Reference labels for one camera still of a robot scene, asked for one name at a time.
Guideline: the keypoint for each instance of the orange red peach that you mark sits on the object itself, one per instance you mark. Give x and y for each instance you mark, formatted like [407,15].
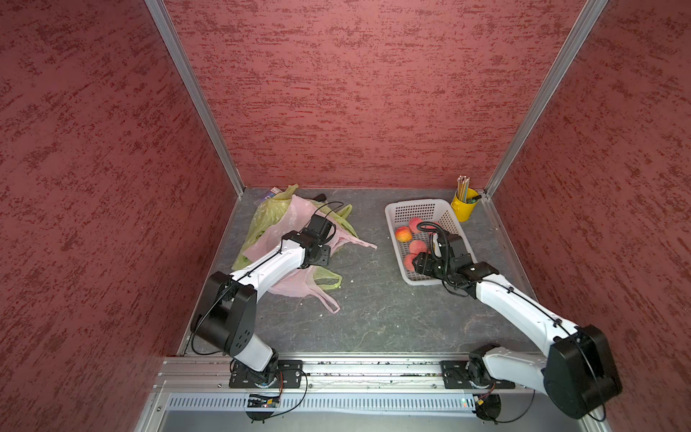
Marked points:
[403,234]

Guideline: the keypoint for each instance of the white slotted cable duct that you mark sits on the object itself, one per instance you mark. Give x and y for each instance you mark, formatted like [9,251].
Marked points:
[450,405]

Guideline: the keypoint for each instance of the pink peach near gripper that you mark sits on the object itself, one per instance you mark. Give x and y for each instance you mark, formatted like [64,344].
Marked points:
[418,246]

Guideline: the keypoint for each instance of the pink plastic bag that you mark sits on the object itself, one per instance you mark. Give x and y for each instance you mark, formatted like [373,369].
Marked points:
[294,227]

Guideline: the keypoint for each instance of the aluminium corner post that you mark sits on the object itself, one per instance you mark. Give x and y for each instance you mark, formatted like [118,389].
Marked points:
[175,48]
[581,29]

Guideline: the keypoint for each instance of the white plastic basket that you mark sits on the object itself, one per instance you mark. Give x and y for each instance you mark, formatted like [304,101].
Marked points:
[398,215]

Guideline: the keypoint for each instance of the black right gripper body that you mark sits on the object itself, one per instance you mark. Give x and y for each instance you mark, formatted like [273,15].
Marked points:
[432,267]

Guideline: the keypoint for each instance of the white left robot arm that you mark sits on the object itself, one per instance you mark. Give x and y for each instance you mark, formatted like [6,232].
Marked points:
[227,320]

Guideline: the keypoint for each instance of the right aluminium corner post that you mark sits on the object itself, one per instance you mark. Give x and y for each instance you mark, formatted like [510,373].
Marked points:
[581,29]

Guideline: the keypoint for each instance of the colored pencils bundle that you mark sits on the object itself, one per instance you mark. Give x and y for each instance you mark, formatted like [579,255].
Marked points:
[463,185]

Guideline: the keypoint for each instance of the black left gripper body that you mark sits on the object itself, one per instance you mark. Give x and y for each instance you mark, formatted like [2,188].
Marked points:
[321,258]

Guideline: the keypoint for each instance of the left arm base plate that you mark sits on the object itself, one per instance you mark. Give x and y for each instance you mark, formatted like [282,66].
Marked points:
[278,374]

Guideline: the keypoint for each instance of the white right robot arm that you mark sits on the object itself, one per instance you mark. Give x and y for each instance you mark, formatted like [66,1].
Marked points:
[574,365]

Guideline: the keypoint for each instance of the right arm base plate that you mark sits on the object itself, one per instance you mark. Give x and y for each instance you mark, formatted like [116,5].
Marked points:
[456,376]

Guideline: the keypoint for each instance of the yellow pencil cup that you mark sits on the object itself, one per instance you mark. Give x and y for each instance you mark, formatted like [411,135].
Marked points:
[464,209]

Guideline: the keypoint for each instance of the aluminium front rail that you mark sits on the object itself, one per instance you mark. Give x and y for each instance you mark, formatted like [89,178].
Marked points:
[521,410]

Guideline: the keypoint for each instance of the left aluminium corner post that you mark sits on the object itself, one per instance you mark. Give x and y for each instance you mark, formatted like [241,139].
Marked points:
[175,48]

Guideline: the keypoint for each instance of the green avocado plastic bag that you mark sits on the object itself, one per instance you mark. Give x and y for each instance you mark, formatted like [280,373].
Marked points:
[264,221]

